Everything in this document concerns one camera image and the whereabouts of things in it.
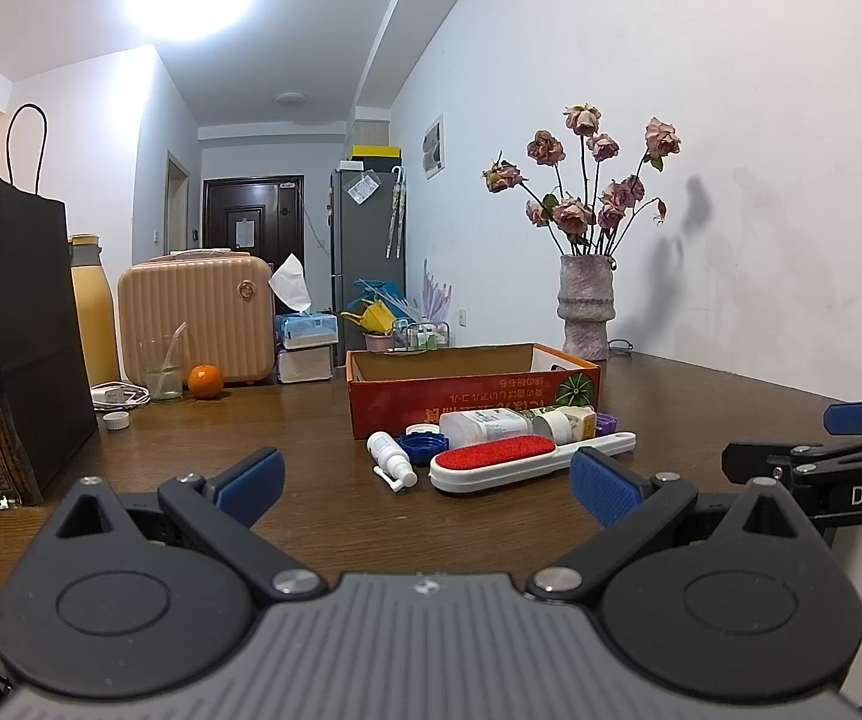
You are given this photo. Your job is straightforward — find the wire storage rack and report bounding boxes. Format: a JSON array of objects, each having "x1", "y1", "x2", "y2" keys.
[{"x1": 394, "y1": 319, "x2": 451, "y2": 351}]

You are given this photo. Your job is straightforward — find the dried pink roses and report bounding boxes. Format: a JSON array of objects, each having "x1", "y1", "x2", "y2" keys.
[{"x1": 481, "y1": 104, "x2": 682, "y2": 260}]

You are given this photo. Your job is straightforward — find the white charger with cable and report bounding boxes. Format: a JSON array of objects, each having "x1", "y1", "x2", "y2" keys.
[{"x1": 91, "y1": 380, "x2": 151, "y2": 413}]

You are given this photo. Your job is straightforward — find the yellow watering can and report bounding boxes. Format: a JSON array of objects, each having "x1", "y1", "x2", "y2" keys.
[{"x1": 342, "y1": 299, "x2": 395, "y2": 335}]

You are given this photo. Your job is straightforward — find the orange fruit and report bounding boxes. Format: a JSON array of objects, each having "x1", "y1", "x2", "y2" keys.
[{"x1": 187, "y1": 364, "x2": 225, "y2": 400}]

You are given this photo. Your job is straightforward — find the white tissue box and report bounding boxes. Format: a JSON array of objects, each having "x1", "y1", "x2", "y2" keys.
[{"x1": 276, "y1": 344, "x2": 333, "y2": 385}]

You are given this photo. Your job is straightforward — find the red cardboard box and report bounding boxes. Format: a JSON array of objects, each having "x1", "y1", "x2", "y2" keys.
[{"x1": 345, "y1": 343, "x2": 602, "y2": 439}]

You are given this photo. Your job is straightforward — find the small white cap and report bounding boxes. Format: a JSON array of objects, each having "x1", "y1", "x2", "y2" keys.
[{"x1": 102, "y1": 411, "x2": 130, "y2": 431}]

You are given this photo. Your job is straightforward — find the dark entrance door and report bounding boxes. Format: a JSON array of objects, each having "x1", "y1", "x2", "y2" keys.
[{"x1": 202, "y1": 176, "x2": 304, "y2": 268}]

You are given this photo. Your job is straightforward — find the yellow thermos jug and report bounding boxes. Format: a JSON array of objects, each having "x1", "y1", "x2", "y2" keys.
[{"x1": 70, "y1": 234, "x2": 120, "y2": 385}]

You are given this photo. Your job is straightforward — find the pink ceramic vase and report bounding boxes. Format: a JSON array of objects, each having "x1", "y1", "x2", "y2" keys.
[{"x1": 556, "y1": 255, "x2": 615, "y2": 362}]

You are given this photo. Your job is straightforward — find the small white spray bottle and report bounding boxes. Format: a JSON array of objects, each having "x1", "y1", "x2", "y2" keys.
[{"x1": 366, "y1": 431, "x2": 418, "y2": 493}]

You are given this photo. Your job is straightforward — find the grey refrigerator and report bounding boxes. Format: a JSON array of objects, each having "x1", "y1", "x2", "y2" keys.
[{"x1": 328, "y1": 166, "x2": 409, "y2": 332}]

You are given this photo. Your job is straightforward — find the blue tissue pack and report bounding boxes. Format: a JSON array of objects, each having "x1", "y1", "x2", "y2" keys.
[{"x1": 268, "y1": 254, "x2": 338, "y2": 351}]

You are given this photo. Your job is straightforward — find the purple plastic lid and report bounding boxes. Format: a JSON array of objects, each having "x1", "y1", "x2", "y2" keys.
[{"x1": 595, "y1": 413, "x2": 618, "y2": 436}]

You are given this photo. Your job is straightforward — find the white rectangular plastic bottle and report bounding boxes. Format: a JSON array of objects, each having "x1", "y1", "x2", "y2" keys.
[{"x1": 451, "y1": 408, "x2": 532, "y2": 449}]

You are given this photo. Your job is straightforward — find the red white lint brush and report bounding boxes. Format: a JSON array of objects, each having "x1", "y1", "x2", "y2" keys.
[{"x1": 428, "y1": 433, "x2": 637, "y2": 494}]

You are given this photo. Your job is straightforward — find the blue plastic lid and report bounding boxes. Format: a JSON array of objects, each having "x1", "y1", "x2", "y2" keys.
[{"x1": 399, "y1": 431, "x2": 449, "y2": 468}]

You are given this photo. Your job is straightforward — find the clear drinking glass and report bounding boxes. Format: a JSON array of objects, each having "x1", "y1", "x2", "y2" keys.
[{"x1": 138, "y1": 322, "x2": 187, "y2": 401}]

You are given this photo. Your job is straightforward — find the pink ribbed suitcase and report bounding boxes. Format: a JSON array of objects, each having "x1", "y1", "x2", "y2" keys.
[{"x1": 117, "y1": 250, "x2": 275, "y2": 383}]

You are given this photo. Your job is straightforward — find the black paper bag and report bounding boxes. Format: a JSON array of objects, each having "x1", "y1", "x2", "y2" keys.
[{"x1": 0, "y1": 176, "x2": 97, "y2": 507}]

